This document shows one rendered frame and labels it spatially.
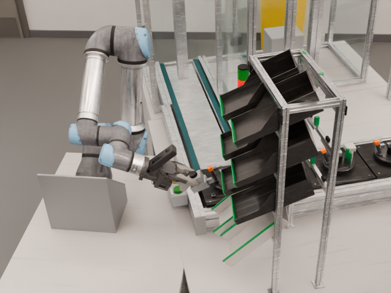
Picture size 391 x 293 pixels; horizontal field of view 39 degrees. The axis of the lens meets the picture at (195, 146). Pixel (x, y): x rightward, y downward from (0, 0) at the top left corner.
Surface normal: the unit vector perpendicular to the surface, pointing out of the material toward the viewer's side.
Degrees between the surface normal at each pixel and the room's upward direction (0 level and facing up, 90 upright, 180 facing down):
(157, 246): 0
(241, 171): 25
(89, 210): 90
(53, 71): 0
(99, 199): 90
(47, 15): 90
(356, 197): 90
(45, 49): 0
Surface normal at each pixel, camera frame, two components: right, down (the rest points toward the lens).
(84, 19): -0.12, 0.58
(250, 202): -0.46, -0.72
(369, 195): 0.20, 0.57
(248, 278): -0.04, -0.81
